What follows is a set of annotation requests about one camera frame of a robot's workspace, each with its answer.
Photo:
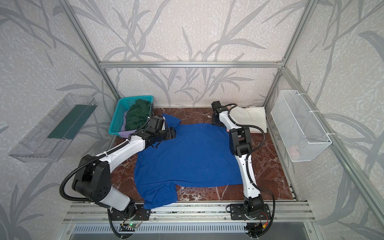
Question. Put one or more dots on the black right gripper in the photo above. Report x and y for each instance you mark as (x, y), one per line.
(215, 118)

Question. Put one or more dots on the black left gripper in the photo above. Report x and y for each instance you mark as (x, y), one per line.
(171, 133)

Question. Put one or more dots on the blue t shirt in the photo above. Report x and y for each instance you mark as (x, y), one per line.
(198, 157)

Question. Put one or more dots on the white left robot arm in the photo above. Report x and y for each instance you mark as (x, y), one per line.
(92, 178)

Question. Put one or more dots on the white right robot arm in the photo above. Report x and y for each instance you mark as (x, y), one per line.
(240, 144)

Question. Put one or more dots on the dark green t shirt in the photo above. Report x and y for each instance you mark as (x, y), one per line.
(137, 115)

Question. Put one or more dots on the purple t shirt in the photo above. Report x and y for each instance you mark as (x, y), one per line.
(123, 133)

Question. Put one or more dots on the cream folded t shirt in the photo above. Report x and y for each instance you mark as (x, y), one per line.
(255, 116)

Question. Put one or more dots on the teal plastic laundry basket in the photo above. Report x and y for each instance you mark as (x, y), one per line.
(122, 107)

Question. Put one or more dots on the green circuit board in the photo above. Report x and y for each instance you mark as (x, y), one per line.
(129, 227)

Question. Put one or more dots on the horizontal aluminium frame bar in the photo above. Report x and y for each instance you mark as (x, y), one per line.
(182, 64)

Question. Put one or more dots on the white wire mesh basket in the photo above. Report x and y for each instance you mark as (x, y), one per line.
(301, 132)

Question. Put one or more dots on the clear plastic wall tray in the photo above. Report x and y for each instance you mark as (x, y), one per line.
(50, 138)

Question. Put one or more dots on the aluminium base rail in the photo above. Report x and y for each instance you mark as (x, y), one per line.
(192, 212)

